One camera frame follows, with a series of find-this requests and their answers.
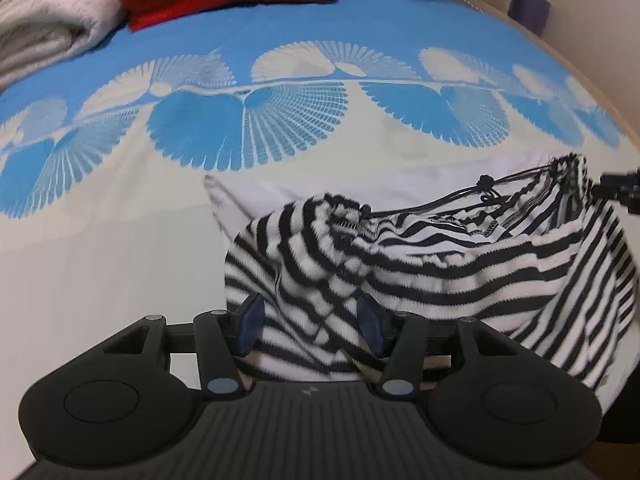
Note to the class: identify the purple box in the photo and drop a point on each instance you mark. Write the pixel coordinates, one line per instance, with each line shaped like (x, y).
(530, 7)

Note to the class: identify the white folded quilt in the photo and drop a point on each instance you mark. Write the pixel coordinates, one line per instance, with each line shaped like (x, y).
(45, 25)

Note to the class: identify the black white striped hoodie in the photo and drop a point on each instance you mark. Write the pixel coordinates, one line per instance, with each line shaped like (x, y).
(450, 280)

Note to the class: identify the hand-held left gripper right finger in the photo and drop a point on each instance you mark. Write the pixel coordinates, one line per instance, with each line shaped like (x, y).
(370, 325)

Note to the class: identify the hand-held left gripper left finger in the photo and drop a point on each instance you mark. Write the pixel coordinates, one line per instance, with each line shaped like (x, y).
(250, 320)

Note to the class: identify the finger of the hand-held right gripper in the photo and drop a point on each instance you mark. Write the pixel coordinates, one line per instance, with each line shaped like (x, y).
(622, 185)

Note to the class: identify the blue patterned bed sheet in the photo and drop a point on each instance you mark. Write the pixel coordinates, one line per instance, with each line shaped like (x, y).
(100, 270)

